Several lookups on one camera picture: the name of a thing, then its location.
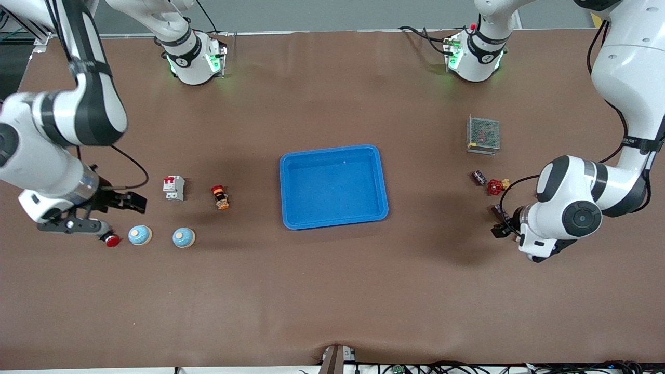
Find metal camera stand post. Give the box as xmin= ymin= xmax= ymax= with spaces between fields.
xmin=318 ymin=344 xmax=358 ymax=374

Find white circuit breaker red switch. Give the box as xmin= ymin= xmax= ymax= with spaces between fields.
xmin=163 ymin=176 xmax=186 ymax=202

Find black base cable bundle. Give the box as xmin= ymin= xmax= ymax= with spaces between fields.
xmin=398 ymin=25 xmax=454 ymax=56

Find brown table cover mat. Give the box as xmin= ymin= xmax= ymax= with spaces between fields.
xmin=0 ymin=29 xmax=665 ymax=370

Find orange red push button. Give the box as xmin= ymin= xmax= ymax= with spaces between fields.
xmin=210 ymin=184 xmax=231 ymax=211

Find aluminium frame corner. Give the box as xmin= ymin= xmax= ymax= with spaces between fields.
xmin=0 ymin=10 xmax=99 ymax=54

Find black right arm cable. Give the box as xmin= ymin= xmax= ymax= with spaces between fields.
xmin=47 ymin=0 xmax=150 ymax=190

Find metal mesh power supply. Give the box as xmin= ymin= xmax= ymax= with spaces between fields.
xmin=466 ymin=116 xmax=501 ymax=155

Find thin black base cable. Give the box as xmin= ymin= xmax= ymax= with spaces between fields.
xmin=194 ymin=0 xmax=219 ymax=35

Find blue plastic tray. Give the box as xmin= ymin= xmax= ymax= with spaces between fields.
xmin=280 ymin=144 xmax=390 ymax=231

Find black table edge cables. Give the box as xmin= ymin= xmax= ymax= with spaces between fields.
xmin=353 ymin=360 xmax=665 ymax=374

